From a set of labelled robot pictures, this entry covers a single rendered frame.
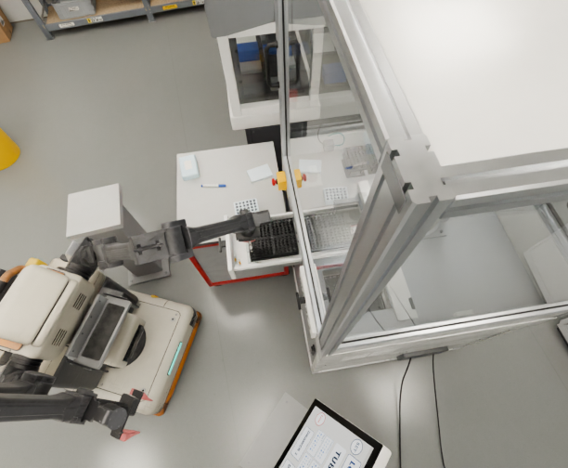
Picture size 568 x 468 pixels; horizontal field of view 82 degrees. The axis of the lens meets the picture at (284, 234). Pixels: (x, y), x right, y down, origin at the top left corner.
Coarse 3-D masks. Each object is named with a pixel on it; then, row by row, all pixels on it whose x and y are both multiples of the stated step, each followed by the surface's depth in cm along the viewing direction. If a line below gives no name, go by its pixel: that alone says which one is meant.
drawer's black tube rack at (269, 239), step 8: (272, 224) 154; (280, 224) 157; (288, 224) 153; (264, 232) 152; (272, 232) 152; (280, 232) 155; (288, 232) 151; (256, 240) 150; (264, 240) 150; (272, 240) 149; (280, 240) 149; (288, 240) 149; (296, 240) 149; (256, 248) 148; (264, 248) 148; (272, 248) 148; (280, 248) 148; (288, 248) 151; (296, 248) 147; (256, 256) 150; (264, 256) 146; (272, 256) 149; (280, 256) 149
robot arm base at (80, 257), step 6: (84, 240) 116; (90, 240) 119; (78, 246) 116; (84, 246) 113; (90, 246) 112; (78, 252) 113; (84, 252) 111; (72, 258) 113; (78, 258) 112; (84, 258) 110; (78, 264) 114; (84, 264) 113; (90, 264) 111; (96, 264) 112
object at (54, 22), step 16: (96, 0) 391; (112, 0) 390; (128, 0) 389; (144, 0) 371; (160, 0) 388; (176, 0) 386; (192, 0) 384; (32, 16) 356; (48, 16) 378; (96, 16) 372; (112, 16) 376; (128, 16) 380; (48, 32) 373
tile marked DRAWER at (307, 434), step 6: (306, 426) 107; (306, 432) 106; (312, 432) 104; (300, 438) 106; (306, 438) 104; (300, 444) 104; (306, 444) 103; (294, 450) 104; (300, 450) 102; (294, 456) 102; (300, 456) 101
